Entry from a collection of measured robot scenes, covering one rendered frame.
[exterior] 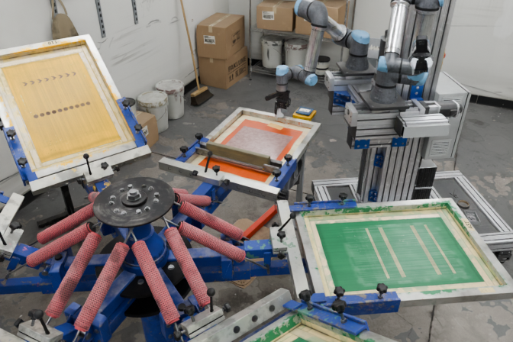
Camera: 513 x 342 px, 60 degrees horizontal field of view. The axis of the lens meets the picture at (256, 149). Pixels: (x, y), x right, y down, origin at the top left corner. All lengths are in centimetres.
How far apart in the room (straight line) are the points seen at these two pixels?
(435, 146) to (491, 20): 285
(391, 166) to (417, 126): 56
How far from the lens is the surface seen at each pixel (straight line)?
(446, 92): 293
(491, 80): 591
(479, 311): 331
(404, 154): 307
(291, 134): 281
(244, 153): 243
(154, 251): 183
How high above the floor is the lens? 234
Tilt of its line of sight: 32 degrees down
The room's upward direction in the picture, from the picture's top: straight up
